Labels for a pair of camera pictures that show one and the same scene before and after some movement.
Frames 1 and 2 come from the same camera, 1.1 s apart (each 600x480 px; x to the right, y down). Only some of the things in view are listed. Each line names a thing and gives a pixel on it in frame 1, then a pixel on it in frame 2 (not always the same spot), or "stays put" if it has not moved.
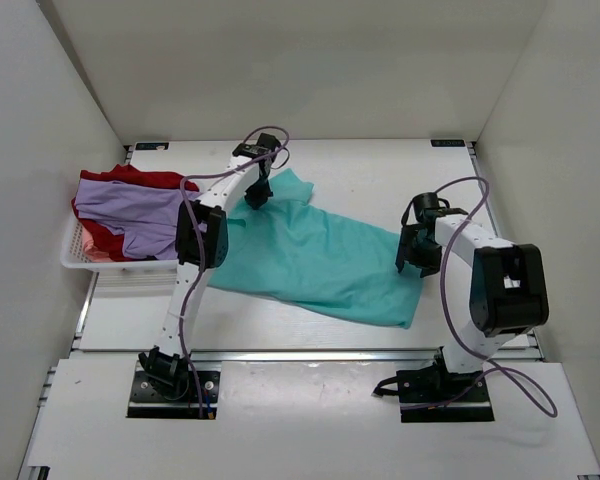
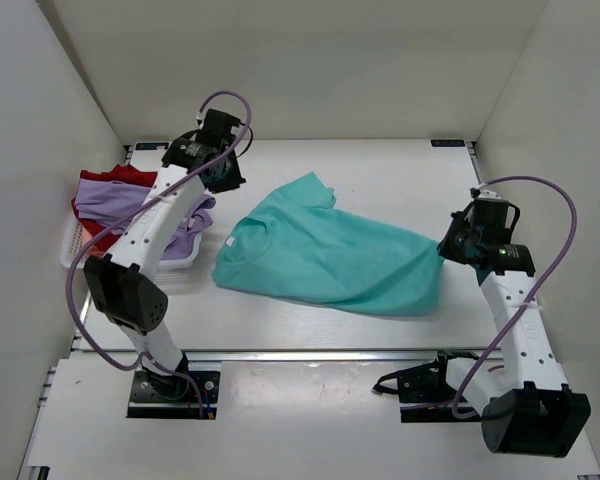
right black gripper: (428, 264) → (458, 220)
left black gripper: (257, 200) → (230, 181)
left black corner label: (152, 146) stays put
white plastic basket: (73, 255) stays put
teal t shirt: (291, 246) stays put
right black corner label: (447, 143) stays put
